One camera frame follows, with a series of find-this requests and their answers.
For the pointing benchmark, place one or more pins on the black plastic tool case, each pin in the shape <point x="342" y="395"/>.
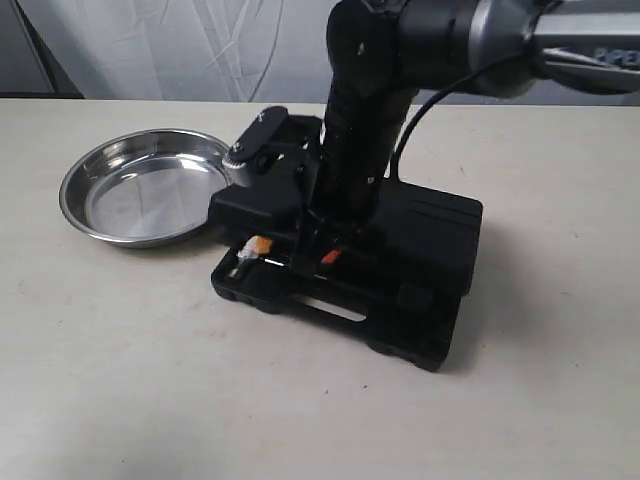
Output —
<point x="399" y="280"/>

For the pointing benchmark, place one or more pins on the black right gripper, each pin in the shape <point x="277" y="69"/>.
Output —
<point x="360" y="132"/>

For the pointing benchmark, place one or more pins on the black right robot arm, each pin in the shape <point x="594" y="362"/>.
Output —
<point x="382" y="53"/>

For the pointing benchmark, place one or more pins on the white backdrop curtain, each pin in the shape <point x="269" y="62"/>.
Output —
<point x="223" y="51"/>

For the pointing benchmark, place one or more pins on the round stainless steel pan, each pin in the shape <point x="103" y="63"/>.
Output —
<point x="145" y="189"/>

